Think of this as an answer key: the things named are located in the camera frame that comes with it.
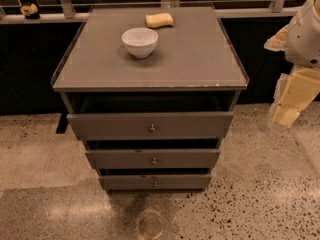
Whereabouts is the yellow sponge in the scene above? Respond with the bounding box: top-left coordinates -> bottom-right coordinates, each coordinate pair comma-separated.
145,13 -> 174,28

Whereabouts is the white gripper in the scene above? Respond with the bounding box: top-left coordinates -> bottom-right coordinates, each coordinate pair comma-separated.
264,25 -> 320,127

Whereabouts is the round floor drain cover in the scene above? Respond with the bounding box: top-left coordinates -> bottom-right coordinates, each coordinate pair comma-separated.
137,211 -> 165,240

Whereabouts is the grey drawer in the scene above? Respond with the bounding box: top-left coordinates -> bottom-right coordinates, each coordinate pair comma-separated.
86,149 -> 220,169
67,112 -> 233,141
100,174 -> 211,191

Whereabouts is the grey bottom drawer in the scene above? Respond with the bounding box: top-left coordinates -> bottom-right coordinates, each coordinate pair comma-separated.
100,174 -> 211,191

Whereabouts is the grey drawer cabinet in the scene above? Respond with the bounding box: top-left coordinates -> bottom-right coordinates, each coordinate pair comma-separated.
51,7 -> 249,182

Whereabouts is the white ceramic bowl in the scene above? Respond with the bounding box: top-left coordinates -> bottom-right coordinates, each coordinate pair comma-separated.
121,27 -> 159,58

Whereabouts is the grey top drawer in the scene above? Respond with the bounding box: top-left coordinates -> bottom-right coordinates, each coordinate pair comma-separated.
67,112 -> 233,141

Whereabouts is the grey middle drawer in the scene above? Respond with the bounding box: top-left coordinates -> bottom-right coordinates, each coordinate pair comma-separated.
86,149 -> 220,169

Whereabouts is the small yellow black object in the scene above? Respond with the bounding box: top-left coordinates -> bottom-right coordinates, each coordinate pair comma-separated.
20,4 -> 40,19

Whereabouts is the metal window railing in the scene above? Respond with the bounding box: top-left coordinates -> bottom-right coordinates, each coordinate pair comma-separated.
0,0 -> 320,26

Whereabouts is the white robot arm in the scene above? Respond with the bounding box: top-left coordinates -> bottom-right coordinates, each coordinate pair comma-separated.
264,0 -> 320,126

